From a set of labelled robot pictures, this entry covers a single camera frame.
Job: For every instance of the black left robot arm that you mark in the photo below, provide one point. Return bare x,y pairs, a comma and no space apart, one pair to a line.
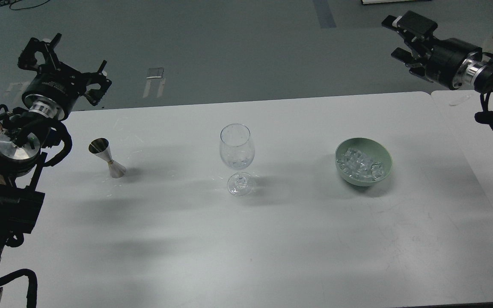
34,137

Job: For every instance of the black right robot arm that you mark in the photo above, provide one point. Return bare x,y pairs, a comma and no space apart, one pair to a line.
483,84

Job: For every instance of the clear wine glass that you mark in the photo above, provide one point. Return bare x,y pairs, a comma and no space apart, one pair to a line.
237,152

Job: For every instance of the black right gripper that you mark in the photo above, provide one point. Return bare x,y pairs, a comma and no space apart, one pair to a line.
452,62

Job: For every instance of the steel double jigger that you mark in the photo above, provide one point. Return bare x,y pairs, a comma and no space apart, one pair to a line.
100,147

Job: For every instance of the metal floor plate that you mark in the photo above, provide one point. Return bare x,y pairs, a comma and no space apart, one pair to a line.
155,73

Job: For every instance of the pile of ice cubes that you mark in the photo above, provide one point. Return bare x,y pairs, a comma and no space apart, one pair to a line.
355,164

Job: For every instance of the green ceramic bowl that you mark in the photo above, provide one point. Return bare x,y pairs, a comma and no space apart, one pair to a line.
371,148

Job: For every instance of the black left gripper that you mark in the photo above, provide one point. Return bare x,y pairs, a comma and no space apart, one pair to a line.
50,87

